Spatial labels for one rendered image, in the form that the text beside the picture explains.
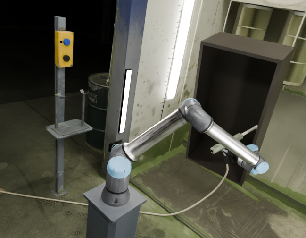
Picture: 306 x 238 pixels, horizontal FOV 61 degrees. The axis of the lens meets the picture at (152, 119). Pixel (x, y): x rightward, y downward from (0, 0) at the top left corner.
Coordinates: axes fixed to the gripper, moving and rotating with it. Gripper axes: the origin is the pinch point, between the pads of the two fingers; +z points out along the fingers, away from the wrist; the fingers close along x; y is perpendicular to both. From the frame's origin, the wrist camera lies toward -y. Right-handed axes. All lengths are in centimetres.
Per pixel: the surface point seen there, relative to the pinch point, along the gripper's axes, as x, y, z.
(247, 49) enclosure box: 30, -74, -8
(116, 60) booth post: -42, -84, 73
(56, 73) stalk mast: -93, -94, 66
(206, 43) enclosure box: 13, -83, 16
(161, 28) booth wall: 9, -94, 75
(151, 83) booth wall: -14, -47, 82
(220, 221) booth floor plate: -18, 81, 3
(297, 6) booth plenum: 136, -73, 36
